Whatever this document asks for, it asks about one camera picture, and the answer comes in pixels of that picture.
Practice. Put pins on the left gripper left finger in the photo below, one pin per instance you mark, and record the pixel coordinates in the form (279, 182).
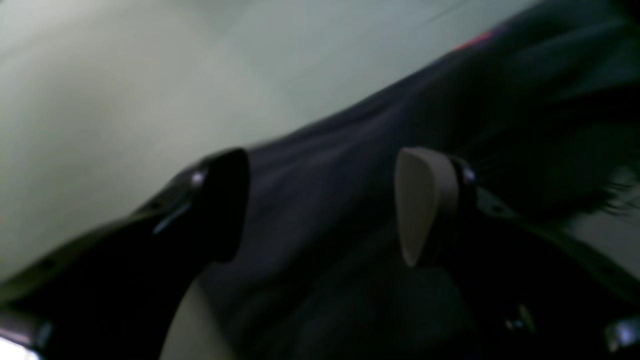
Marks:
(112, 293)

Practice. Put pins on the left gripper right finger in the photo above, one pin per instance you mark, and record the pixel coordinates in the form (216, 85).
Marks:
(536, 290)

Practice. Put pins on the black t-shirt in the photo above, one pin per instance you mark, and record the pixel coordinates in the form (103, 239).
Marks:
(544, 108)

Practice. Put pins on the light green table cloth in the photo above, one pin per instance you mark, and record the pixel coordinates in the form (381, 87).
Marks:
(103, 102)

